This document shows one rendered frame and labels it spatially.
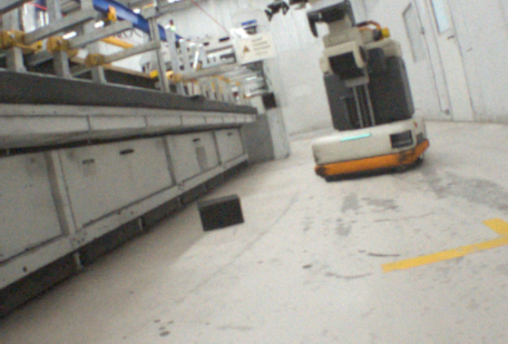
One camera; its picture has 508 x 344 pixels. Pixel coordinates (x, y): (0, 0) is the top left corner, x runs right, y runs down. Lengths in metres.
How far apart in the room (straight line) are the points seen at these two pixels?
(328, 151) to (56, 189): 1.58
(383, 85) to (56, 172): 1.98
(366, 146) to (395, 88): 0.47
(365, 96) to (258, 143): 2.90
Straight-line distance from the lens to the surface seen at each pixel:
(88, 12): 1.20
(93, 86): 1.57
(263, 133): 5.43
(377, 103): 2.77
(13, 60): 1.28
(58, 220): 1.70
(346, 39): 2.57
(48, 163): 1.69
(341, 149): 2.52
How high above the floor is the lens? 0.39
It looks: 3 degrees down
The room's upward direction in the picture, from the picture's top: 12 degrees counter-clockwise
